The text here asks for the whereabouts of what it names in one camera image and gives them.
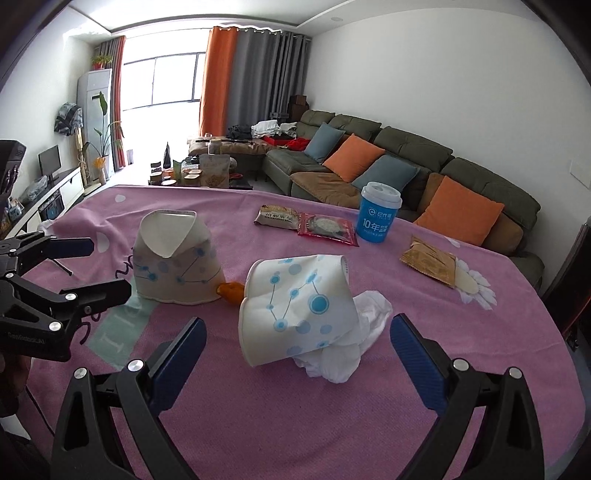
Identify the glass top coffee table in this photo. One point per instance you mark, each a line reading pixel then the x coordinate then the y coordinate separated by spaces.
pixel 242 184

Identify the cluster of food jars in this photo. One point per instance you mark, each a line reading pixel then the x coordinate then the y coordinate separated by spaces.
pixel 184 175

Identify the glass jar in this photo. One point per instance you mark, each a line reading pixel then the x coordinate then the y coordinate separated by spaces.
pixel 214 146

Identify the blue white porcelain jar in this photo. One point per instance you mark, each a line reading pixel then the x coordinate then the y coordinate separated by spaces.
pixel 15 208

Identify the crushed blue-dotted paper cup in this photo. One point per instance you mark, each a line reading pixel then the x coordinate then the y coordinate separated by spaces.
pixel 184 272
pixel 295 304

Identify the black cabinet appliance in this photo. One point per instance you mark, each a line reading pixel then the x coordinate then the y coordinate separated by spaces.
pixel 51 206

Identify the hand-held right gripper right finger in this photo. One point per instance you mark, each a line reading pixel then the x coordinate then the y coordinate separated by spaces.
pixel 418 362

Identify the beige snack packet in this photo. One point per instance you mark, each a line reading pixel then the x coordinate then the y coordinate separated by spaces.
pixel 277 218

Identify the blue sofa cushion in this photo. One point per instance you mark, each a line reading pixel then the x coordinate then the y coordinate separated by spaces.
pixel 385 173
pixel 323 143

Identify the large window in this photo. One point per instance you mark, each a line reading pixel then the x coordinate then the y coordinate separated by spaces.
pixel 157 57

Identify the brown kraft sachet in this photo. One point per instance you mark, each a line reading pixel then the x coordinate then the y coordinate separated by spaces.
pixel 429 261

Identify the olive green sectional sofa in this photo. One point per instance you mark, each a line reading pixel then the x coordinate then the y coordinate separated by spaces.
pixel 415 147

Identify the yellow plant pot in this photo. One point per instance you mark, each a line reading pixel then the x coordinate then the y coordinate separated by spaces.
pixel 100 167

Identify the grey and orange curtain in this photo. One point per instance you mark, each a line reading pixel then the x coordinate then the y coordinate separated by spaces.
pixel 115 92

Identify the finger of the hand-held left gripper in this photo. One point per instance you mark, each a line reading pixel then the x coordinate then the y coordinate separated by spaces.
pixel 101 290
pixel 69 248

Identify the tall green houseplant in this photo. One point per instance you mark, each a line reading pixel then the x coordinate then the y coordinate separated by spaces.
pixel 102 104

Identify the small potted plant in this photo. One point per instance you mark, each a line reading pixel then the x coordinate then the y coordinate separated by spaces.
pixel 100 61

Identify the red snack packet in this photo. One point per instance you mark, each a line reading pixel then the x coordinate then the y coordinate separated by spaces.
pixel 328 229

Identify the red cloth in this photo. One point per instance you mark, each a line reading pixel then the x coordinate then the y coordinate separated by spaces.
pixel 295 144

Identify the brown sofa seat pad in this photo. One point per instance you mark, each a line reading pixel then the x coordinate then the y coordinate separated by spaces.
pixel 323 182

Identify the white tissue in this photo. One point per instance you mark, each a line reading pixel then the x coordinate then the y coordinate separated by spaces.
pixel 360 332

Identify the cloth-covered standing fan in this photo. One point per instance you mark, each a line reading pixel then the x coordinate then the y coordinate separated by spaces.
pixel 69 117

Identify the white clothes pile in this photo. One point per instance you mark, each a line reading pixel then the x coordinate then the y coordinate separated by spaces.
pixel 270 127

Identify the clear plastic container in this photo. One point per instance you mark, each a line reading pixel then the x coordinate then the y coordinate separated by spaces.
pixel 37 188

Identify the brown cardboard box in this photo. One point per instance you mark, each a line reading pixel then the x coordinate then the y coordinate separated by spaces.
pixel 298 108

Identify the pink floral blanket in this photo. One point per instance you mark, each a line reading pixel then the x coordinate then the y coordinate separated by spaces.
pixel 277 415

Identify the black monitor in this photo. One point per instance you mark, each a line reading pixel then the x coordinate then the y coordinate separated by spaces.
pixel 49 160

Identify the white standing air conditioner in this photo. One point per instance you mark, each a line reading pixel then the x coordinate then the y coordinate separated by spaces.
pixel 90 115

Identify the blue paper cup white lid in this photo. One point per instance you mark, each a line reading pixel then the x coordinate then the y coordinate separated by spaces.
pixel 378 217

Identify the orange sofa cushion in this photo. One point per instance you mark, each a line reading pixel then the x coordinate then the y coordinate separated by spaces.
pixel 353 159
pixel 461 210

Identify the brown padded bench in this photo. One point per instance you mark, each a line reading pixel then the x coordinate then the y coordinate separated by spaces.
pixel 235 148

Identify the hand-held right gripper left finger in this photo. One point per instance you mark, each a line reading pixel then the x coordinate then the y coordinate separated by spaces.
pixel 180 364

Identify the white TV cabinet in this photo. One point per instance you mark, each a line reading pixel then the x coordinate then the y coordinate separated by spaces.
pixel 69 184

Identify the orange peel piece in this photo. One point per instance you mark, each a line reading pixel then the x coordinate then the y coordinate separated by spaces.
pixel 231 293

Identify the black clothes pile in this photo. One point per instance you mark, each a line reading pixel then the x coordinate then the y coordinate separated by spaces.
pixel 238 131

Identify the kraft snack bag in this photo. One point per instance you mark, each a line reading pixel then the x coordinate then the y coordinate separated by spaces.
pixel 214 171

